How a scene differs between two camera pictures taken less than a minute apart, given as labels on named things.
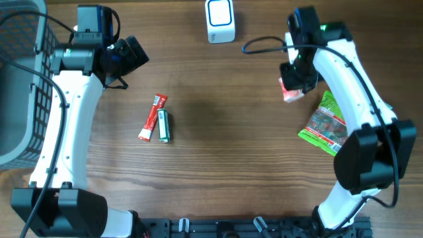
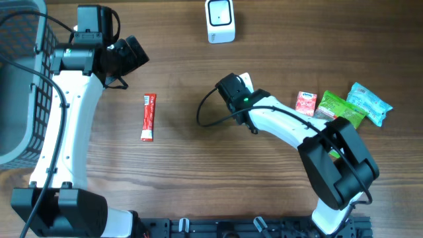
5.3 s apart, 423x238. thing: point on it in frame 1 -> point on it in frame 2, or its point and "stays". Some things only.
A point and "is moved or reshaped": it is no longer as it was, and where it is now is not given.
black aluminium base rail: (250, 227) stays
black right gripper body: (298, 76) -> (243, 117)
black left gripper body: (126, 60) stays
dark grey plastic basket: (28, 41) stays
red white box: (158, 102) is moved or reshaped
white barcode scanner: (220, 18) stays
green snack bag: (326, 127) -> (331, 106)
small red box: (290, 95) -> (306, 102)
